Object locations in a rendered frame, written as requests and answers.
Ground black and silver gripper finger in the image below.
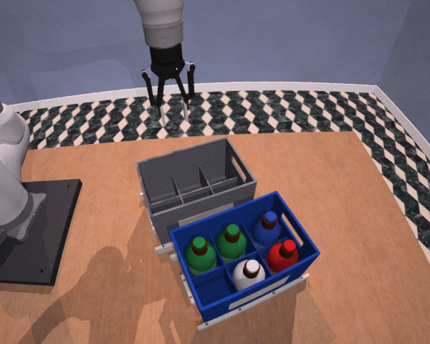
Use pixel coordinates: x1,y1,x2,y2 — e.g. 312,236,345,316
141,68,166,126
171,62,196,122

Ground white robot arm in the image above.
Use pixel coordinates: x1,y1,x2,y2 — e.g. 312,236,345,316
0,0,184,245

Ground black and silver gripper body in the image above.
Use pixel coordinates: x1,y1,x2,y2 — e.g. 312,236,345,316
149,43,185,80

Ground grey divided crate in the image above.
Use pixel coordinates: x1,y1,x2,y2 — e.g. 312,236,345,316
141,137,257,245

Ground red bottle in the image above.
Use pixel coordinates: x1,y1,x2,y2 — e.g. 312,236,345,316
265,239,298,274

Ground green bottle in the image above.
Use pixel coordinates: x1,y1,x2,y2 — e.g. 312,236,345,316
216,224,247,264
186,236,216,276

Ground blue plastic bottle crate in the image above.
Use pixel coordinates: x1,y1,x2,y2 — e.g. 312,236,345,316
176,191,320,323

